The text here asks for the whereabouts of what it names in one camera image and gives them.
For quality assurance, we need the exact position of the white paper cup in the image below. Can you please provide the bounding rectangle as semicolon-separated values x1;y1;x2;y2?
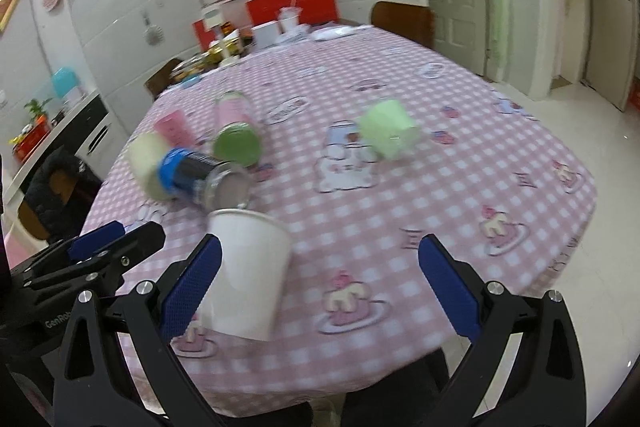
198;209;293;341

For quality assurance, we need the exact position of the cream plastic cup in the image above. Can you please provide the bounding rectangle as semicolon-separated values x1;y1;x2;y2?
126;132;171;202

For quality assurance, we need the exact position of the pink plastic cup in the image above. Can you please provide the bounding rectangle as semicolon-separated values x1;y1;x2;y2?
153;109;196;148

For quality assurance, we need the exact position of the plastic drink cup with straw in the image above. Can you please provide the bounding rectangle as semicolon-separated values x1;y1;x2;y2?
278;0;303;34

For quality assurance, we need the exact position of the light green plastic cup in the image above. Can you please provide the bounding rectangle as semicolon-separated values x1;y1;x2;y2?
357;100;421;159

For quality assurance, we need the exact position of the black jacket on chair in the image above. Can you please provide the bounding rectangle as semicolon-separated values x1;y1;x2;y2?
23;147;102;244

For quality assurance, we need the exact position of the blue black drink can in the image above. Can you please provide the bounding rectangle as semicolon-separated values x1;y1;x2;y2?
158;147;253;212

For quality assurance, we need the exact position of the red box on counter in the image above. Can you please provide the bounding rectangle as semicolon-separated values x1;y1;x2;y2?
11;117;51;164

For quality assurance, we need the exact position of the white cabinet counter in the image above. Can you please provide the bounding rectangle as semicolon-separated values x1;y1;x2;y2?
3;94;128;244

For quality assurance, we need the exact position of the potted green plant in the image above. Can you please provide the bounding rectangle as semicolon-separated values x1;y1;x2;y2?
24;98;52;124

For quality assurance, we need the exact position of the pink jar green lid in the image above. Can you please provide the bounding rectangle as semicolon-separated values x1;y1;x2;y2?
212;91;262;168

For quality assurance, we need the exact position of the brown wooden chair left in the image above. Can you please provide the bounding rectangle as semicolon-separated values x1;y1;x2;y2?
144;57;182;100

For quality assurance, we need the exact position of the brown wooden chair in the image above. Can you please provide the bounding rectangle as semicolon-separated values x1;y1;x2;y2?
370;1;435;49
144;57;182;100

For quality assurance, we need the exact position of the teal water dispenser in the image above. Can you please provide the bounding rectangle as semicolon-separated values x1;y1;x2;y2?
51;67;84;108

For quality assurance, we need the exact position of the hanging scrub brush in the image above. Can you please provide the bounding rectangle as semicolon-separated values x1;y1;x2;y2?
142;11;164;46

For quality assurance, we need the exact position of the small red box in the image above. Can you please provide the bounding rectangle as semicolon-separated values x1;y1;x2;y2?
192;20;217;52

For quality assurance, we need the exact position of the white tissue box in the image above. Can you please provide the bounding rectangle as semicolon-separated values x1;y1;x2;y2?
252;20;281;50

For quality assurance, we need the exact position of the pink checkered tablecloth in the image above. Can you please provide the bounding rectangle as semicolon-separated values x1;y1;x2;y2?
81;24;599;417

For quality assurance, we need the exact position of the red gift bag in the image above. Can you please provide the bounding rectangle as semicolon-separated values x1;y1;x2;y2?
246;0;340;26

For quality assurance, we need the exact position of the brown wooden chair right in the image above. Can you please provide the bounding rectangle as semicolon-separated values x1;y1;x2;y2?
370;1;435;49

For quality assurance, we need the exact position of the white refrigerator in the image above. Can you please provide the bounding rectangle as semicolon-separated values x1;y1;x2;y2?
582;0;639;112

